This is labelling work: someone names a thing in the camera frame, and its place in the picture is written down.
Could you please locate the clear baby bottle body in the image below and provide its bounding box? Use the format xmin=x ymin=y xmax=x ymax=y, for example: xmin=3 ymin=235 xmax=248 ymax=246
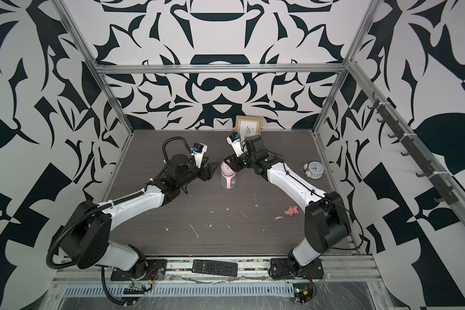
xmin=221 ymin=175 xmax=237 ymax=189

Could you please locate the pink bottle cap dome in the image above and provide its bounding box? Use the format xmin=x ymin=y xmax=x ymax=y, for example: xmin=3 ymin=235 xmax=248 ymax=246
xmin=221 ymin=161 xmax=236 ymax=177

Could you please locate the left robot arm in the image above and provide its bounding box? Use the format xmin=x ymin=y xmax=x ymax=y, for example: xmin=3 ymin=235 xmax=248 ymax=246
xmin=46 ymin=136 xmax=217 ymax=275

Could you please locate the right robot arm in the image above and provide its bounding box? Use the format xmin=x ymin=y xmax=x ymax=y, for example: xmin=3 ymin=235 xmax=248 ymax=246
xmin=225 ymin=132 xmax=353 ymax=268

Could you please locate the small pink toy piece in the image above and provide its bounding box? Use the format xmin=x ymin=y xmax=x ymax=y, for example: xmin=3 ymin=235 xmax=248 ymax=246
xmin=284 ymin=205 xmax=299 ymax=216

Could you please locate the white alarm clock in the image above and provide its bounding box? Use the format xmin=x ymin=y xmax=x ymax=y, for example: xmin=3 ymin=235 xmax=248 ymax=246
xmin=302 ymin=161 xmax=325 ymax=180

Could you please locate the black remote control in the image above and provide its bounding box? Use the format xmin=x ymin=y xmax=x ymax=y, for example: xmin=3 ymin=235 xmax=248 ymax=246
xmin=191 ymin=260 xmax=238 ymax=277

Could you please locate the green circuit board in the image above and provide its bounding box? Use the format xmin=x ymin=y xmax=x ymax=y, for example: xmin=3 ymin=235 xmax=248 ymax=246
xmin=294 ymin=285 xmax=316 ymax=304

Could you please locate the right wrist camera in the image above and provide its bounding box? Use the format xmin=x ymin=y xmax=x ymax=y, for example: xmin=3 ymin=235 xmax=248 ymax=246
xmin=226 ymin=132 xmax=244 ymax=158

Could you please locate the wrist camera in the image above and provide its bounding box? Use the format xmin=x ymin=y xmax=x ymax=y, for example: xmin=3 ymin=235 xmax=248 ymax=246
xmin=191 ymin=143 xmax=208 ymax=169
xmin=226 ymin=132 xmax=244 ymax=158

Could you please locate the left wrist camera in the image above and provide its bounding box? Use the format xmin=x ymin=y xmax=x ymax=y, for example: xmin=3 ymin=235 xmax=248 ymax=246
xmin=191 ymin=143 xmax=208 ymax=169

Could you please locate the wooden picture frame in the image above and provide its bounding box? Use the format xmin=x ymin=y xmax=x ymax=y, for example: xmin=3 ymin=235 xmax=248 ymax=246
xmin=235 ymin=116 xmax=263 ymax=139

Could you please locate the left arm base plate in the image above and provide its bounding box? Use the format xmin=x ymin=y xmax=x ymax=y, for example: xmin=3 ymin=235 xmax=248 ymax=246
xmin=111 ymin=259 xmax=167 ymax=282

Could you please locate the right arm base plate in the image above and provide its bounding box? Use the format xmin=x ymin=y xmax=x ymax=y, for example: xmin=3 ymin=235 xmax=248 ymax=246
xmin=268 ymin=258 xmax=324 ymax=280

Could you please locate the white slotted cable duct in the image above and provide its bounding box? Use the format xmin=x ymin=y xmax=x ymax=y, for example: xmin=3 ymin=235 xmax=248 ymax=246
xmin=63 ymin=282 xmax=295 ymax=298

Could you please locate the wall hook rack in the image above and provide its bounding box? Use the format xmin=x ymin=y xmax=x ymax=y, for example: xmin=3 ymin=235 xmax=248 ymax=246
xmin=370 ymin=98 xmax=459 ymax=205

